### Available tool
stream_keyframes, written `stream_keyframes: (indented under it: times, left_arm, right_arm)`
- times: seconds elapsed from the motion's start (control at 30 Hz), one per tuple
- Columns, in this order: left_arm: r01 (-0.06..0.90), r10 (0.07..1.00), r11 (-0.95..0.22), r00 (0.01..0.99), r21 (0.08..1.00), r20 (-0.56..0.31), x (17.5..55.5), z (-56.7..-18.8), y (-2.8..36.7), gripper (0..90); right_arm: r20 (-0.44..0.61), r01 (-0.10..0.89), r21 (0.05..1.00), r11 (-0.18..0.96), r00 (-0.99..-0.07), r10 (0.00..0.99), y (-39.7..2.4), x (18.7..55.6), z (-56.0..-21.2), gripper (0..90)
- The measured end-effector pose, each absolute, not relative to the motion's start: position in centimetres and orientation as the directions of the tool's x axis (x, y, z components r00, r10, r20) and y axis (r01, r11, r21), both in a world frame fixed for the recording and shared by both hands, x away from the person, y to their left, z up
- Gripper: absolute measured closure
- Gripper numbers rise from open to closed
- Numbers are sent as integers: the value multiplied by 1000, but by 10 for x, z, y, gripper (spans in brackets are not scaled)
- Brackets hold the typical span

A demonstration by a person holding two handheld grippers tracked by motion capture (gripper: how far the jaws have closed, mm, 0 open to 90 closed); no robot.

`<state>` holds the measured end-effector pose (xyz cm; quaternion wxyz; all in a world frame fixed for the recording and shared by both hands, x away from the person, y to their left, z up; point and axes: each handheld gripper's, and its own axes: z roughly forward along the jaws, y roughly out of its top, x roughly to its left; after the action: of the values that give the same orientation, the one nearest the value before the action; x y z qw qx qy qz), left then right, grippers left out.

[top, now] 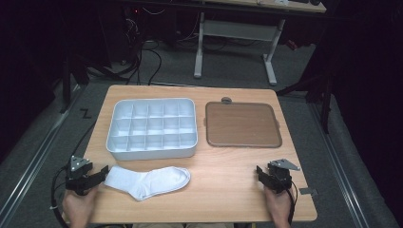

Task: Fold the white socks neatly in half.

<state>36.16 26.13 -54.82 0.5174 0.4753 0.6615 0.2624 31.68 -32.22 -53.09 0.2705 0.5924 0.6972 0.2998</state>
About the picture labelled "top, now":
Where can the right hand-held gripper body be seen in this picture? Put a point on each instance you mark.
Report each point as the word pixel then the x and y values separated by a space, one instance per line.
pixel 280 177

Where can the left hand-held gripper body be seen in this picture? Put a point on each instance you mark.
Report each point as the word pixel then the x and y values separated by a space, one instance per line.
pixel 77 164

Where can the white sock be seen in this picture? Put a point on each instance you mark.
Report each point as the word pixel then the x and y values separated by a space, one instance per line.
pixel 149 182

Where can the white divided storage box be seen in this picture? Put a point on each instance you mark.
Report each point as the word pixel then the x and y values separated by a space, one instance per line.
pixel 152 126

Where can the person's right hand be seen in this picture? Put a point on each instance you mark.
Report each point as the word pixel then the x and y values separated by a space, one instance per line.
pixel 278 207

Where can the person's left hand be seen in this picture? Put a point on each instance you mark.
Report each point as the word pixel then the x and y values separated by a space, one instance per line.
pixel 79 209

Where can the grey tape piece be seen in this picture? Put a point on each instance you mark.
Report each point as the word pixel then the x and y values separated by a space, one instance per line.
pixel 308 191

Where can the brown square tray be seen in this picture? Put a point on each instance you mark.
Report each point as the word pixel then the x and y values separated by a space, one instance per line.
pixel 242 124

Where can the grey round table grommet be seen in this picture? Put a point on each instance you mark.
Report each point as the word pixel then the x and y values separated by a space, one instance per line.
pixel 226 100

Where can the black stand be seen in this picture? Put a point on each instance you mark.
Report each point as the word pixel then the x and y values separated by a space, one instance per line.
pixel 66 82
pixel 324 98

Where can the wooden desk top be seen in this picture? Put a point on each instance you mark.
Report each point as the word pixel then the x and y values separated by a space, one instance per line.
pixel 269 5

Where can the metal floor rail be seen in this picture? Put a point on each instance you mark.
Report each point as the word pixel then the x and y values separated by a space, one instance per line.
pixel 342 171
pixel 34 158

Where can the white metal desk frame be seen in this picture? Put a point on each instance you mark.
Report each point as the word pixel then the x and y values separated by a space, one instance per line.
pixel 236 31

